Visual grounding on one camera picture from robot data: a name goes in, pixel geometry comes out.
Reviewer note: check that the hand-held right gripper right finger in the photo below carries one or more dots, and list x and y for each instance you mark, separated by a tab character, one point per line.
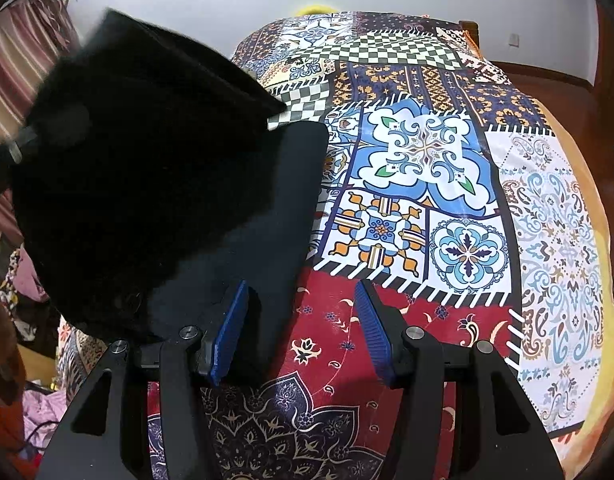
372	330

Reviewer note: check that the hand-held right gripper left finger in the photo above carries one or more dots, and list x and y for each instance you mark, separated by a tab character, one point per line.
232	325

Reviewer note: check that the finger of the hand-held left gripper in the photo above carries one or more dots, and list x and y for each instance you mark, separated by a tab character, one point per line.
18	149

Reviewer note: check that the black pants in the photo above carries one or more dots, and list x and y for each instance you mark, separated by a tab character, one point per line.
137	160

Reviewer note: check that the striped red curtain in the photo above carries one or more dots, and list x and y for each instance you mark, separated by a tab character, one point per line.
7	70

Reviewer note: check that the patchwork patterned bedsheet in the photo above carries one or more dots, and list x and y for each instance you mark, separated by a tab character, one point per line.
422	160

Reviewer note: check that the pink striped cloth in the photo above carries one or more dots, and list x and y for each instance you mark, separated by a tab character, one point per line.
47	415

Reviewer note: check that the yellow pillow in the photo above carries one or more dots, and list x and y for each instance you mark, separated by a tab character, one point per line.
317	10

